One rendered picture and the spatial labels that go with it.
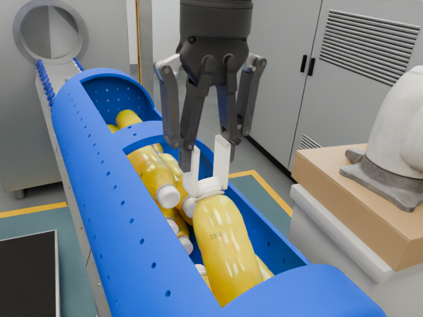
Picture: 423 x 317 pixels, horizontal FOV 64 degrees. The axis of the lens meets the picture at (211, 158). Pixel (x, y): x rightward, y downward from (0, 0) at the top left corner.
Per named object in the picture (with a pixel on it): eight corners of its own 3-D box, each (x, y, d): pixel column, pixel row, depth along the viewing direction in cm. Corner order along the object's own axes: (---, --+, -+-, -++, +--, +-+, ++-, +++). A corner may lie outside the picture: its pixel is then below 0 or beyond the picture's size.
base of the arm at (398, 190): (365, 152, 95) (372, 134, 92) (448, 193, 79) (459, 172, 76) (323, 165, 85) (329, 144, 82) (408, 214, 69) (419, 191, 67)
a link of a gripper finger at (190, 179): (200, 149, 40) (194, 150, 40) (197, 197, 44) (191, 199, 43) (189, 139, 43) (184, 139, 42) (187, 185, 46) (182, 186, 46)
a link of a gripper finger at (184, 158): (193, 135, 40) (169, 138, 38) (191, 172, 42) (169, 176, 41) (187, 130, 41) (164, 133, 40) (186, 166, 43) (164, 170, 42)
